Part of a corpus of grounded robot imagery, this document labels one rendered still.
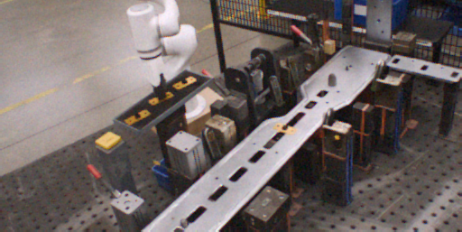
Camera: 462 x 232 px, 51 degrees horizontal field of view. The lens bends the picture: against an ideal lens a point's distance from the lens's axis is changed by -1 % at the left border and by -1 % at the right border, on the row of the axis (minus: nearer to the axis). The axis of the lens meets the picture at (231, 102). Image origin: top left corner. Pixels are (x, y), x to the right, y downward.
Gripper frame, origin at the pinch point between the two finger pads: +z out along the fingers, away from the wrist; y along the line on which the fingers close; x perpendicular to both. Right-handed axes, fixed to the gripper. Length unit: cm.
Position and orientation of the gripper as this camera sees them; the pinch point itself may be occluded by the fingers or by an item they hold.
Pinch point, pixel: (160, 92)
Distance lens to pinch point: 171.8
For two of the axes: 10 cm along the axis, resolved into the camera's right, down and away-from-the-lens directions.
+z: 1.2, 8.3, 5.5
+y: 5.7, 3.9, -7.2
